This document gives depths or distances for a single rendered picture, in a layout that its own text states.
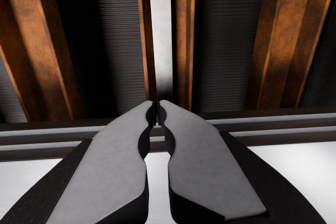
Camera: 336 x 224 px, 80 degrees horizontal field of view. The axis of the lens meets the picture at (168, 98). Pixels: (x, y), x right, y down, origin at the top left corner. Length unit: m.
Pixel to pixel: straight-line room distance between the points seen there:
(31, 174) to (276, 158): 0.28
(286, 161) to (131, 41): 0.39
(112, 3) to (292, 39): 0.36
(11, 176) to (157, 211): 0.18
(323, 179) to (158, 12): 0.31
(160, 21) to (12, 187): 0.28
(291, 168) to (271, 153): 0.04
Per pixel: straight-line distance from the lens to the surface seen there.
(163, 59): 0.32
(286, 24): 0.42
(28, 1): 0.40
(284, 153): 0.27
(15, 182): 0.30
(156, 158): 0.23
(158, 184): 0.26
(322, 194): 0.36
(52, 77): 0.42
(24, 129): 0.29
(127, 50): 0.50
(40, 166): 0.27
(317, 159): 0.30
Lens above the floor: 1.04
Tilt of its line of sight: 63 degrees down
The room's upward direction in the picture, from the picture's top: 172 degrees clockwise
